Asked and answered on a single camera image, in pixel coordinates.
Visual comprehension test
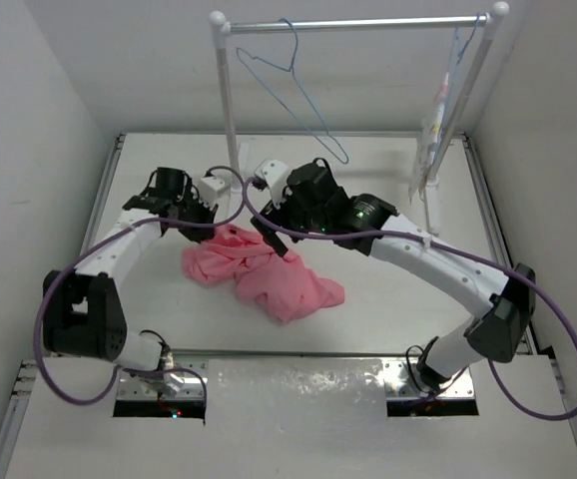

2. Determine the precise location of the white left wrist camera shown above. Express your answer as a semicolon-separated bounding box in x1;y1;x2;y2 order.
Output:
196;176;230;210

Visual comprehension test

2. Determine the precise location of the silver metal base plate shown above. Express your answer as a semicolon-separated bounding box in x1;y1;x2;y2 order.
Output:
117;350;476;407

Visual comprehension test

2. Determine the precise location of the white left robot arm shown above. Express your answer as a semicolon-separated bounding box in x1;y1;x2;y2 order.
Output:
42;167;227;371

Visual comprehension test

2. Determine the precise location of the pink t shirt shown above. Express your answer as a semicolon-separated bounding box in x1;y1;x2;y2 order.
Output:
182;224;345;323

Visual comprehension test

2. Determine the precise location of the white patterned hanging garment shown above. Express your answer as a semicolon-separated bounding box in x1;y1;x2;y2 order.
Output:
407;71;451;202

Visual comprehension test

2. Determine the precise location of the white clothes rack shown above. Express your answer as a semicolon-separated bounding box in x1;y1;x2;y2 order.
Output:
209;1;510;237

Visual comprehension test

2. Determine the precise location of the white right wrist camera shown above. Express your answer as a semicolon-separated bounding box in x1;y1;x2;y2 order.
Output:
253;159;291;204

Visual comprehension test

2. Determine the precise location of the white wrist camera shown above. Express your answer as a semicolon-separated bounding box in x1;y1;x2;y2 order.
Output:
196;176;230;210
253;159;291;204

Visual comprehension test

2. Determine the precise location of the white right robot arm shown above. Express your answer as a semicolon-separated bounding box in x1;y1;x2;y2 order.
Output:
249;158;535;393

